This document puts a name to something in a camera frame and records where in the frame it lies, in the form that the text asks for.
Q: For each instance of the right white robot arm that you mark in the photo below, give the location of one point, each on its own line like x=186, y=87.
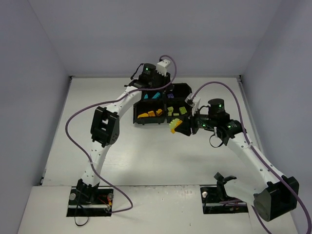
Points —
x=273, y=194

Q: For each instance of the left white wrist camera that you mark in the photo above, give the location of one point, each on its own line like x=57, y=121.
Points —
x=161, y=67

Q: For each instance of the turquoise lego block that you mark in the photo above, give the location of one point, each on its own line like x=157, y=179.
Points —
x=156, y=95

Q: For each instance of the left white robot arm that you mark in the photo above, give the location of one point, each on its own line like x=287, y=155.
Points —
x=106, y=120

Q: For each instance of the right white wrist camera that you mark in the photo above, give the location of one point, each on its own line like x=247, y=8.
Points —
x=193, y=102

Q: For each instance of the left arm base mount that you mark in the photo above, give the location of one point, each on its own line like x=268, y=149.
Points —
x=100, y=204

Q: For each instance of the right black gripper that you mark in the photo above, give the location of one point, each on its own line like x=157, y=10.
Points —
x=193, y=123

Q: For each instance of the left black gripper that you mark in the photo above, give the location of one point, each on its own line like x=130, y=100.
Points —
x=166, y=83

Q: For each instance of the orange rounded lego block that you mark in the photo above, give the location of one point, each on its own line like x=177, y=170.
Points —
x=143, y=115

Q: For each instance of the light green square lego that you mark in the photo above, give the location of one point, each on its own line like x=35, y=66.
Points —
x=170, y=111

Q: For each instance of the yellow orange lego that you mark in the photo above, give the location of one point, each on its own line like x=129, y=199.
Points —
x=174, y=124

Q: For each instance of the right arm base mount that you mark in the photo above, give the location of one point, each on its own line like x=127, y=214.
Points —
x=213, y=204

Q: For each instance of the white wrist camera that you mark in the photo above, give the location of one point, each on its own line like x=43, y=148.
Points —
x=193, y=102
x=161, y=67

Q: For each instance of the orange square lego brick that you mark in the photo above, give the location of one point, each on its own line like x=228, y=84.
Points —
x=151, y=114

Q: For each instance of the black four-compartment bin tray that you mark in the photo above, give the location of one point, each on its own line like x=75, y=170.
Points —
x=146, y=104

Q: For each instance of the small orange lego piece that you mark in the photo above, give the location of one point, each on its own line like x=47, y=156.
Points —
x=159, y=112

